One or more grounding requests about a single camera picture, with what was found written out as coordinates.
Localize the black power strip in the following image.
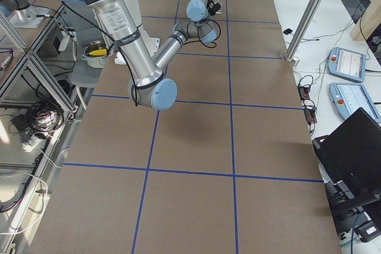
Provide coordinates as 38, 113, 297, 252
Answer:
297, 84, 317, 125

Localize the black laptop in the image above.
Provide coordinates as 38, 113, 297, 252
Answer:
313, 108, 380, 191

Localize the upper teach pendant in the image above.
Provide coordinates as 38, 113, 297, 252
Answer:
327, 47, 366, 83

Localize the teach pendant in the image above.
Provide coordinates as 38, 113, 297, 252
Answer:
329, 83, 380, 123
327, 47, 366, 83

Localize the white enamel pot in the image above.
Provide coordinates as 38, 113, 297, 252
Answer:
80, 40, 109, 69

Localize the aluminium frame post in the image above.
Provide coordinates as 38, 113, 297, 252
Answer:
284, 0, 322, 67

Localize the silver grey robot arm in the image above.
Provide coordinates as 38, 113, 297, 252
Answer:
60, 0, 177, 110
152, 0, 220, 70

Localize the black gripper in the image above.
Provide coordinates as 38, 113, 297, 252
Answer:
207, 2, 221, 15

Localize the small black device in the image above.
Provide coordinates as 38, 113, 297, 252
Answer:
283, 28, 293, 35

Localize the lower teach pendant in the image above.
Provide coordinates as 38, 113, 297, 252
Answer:
329, 83, 380, 123

